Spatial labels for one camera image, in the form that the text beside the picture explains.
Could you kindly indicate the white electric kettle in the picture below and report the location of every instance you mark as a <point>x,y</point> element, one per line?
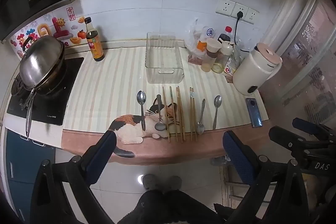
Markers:
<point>254,69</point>

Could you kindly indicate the clear plastic bag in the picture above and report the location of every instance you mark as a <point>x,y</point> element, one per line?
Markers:
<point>191,40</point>

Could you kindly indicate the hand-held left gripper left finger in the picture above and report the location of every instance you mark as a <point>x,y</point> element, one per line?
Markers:
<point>105,151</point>

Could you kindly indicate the blue kitchen cabinet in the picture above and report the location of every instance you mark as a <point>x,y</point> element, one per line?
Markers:
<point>18,161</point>

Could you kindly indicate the clear plastic container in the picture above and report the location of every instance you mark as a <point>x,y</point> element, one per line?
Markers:
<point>164,71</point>

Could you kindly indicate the patterned glass door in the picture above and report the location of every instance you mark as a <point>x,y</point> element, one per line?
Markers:
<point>307,56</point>

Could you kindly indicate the dark soy sauce bottle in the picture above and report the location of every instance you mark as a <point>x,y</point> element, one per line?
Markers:
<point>95,45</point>

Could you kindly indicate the row of wooden chopsticks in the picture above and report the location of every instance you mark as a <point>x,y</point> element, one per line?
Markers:
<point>179,111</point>

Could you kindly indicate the colourful wall stickers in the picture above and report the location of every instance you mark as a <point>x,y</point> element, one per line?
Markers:
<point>57,29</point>

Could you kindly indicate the striped cat print mat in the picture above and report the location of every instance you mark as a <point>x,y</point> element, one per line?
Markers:
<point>105,87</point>

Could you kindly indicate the white wall socket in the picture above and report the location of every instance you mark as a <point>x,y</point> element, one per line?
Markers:
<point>242,11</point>
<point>225,5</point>
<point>252,16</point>

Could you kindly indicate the glass oil dispenser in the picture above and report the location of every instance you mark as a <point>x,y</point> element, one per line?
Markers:
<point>223,58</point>

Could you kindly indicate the dark bottle with red cap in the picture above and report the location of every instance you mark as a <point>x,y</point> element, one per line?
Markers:
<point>225,36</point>

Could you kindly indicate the red and white packet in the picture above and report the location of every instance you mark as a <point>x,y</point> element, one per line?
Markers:
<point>229,69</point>

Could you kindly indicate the blue smartphone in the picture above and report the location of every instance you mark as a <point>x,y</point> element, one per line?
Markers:
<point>253,112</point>

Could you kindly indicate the steel wok with lid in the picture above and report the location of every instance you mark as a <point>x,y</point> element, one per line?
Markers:
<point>51,83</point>

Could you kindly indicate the steel wok lid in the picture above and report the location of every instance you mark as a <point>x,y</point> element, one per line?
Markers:
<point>42,61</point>

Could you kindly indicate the person's legs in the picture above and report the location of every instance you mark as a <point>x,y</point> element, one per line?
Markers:
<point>170,203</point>

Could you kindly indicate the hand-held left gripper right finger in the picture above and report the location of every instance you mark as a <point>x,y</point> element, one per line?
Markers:
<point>236,157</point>

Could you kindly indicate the orange bottle with white cap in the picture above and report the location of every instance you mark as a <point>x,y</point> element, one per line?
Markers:
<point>202,43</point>

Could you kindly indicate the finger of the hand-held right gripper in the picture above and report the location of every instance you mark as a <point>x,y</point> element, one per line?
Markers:
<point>284,138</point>
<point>304,124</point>

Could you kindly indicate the metal rack frame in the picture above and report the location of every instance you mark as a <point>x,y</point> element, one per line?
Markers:
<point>231,187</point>

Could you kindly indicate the black induction cooktop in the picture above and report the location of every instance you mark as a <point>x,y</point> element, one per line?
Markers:
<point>60,98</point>

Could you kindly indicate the steel spoon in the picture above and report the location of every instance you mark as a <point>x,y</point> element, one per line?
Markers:
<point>217,102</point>
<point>200,129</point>
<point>159,125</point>
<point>142,111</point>

